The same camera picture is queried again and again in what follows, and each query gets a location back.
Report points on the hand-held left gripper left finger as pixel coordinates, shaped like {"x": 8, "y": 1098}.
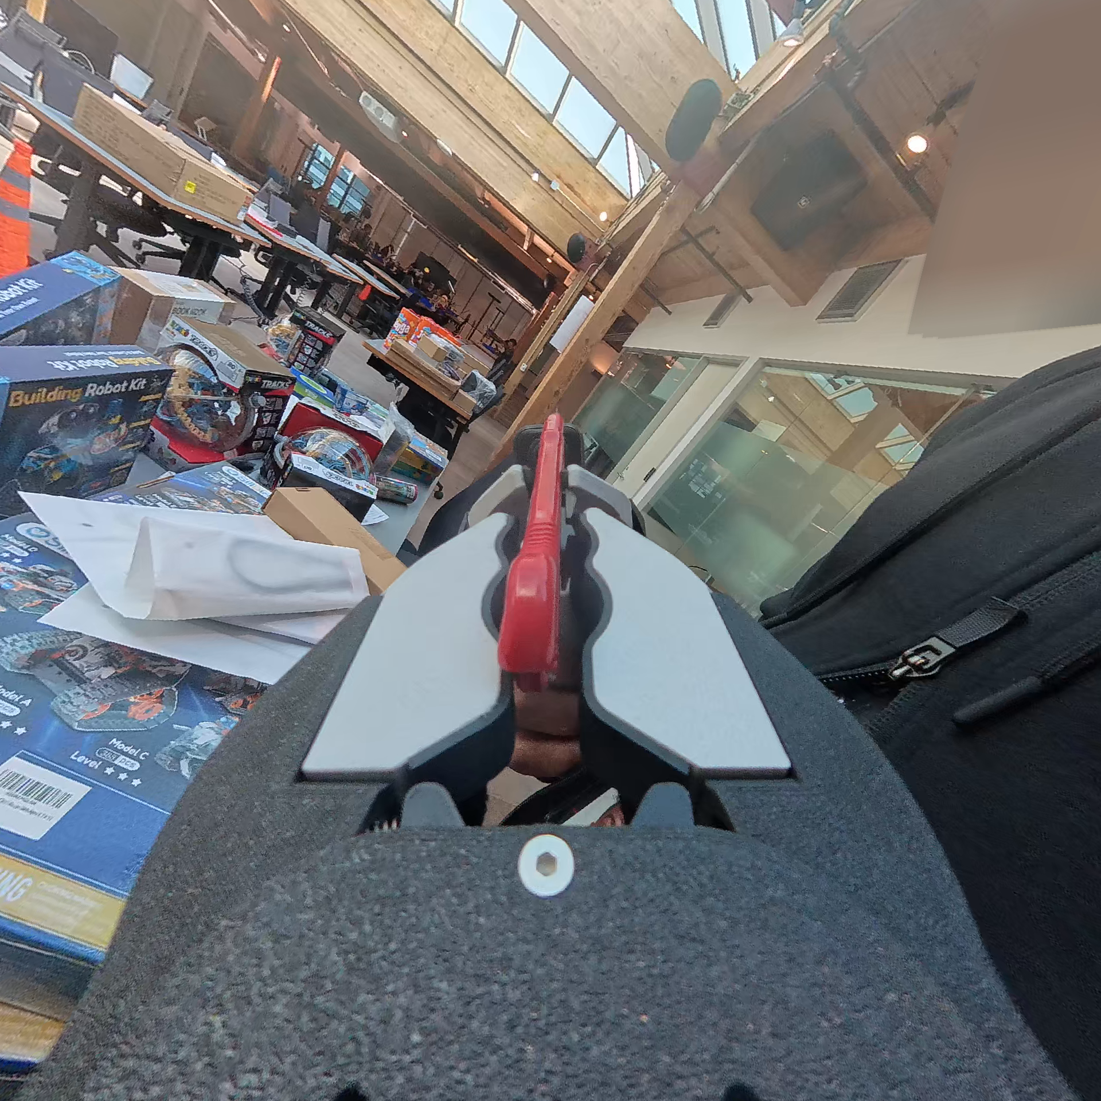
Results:
{"x": 413, "y": 671}

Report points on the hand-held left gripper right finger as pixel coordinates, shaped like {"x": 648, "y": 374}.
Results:
{"x": 679, "y": 679}

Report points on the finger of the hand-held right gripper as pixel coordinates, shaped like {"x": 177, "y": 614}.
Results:
{"x": 602, "y": 495}
{"x": 503, "y": 495}

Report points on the red plastic wrench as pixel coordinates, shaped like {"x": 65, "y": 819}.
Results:
{"x": 535, "y": 585}

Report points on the grey desk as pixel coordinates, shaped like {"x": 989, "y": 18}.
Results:
{"x": 405, "y": 526}

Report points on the background desk with black legs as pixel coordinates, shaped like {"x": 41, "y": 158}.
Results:
{"x": 129, "y": 194}

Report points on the person's right hand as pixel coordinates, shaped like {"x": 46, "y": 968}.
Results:
{"x": 546, "y": 731}

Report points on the green blue toy box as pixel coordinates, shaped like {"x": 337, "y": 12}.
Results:
{"x": 420, "y": 458}

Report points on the small printed can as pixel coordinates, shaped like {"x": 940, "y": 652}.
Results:
{"x": 397, "y": 490}

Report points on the wooden table with cartons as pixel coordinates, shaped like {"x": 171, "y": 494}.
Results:
{"x": 421, "y": 379}

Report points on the small brown cardboard box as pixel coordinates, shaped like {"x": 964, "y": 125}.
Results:
{"x": 318, "y": 516}

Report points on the globe toy box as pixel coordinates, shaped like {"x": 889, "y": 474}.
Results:
{"x": 322, "y": 469}

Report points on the red toy box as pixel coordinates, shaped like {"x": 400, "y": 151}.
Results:
{"x": 331, "y": 417}

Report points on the white paper bag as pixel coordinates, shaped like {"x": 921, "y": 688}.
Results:
{"x": 223, "y": 568}

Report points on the black track toy box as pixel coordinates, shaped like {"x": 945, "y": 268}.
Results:
{"x": 317, "y": 340}

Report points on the flat blue toy box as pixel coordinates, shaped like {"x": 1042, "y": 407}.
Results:
{"x": 198, "y": 495}

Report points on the marble track toy box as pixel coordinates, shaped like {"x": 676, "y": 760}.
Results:
{"x": 223, "y": 387}

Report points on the black backpack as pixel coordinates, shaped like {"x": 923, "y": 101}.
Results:
{"x": 989, "y": 688}

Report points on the large flat blue kit box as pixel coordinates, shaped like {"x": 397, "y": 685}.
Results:
{"x": 77, "y": 757}

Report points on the black round hanging speaker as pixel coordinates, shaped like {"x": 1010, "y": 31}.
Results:
{"x": 692, "y": 120}

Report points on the cardboard box with white label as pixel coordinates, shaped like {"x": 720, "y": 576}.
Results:
{"x": 172, "y": 301}

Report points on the upright blue robot kit box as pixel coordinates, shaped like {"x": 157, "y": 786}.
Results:
{"x": 77, "y": 430}

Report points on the long cardboard box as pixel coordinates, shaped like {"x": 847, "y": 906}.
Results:
{"x": 164, "y": 154}

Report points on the orange traffic cone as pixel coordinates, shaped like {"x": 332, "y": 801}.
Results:
{"x": 15, "y": 215}

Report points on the black wall speaker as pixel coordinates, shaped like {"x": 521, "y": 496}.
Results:
{"x": 809, "y": 189}

